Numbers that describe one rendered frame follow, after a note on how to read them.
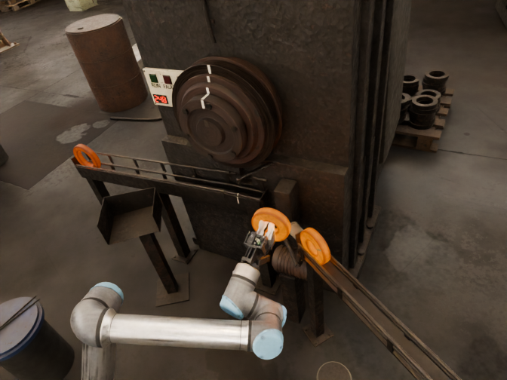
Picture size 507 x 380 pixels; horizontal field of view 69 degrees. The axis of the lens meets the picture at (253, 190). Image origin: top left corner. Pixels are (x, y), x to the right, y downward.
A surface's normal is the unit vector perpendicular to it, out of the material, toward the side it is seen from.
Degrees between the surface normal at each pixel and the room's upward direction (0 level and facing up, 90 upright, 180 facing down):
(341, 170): 0
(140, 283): 0
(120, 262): 0
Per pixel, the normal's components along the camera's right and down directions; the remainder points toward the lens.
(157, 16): -0.44, 0.64
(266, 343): 0.07, 0.22
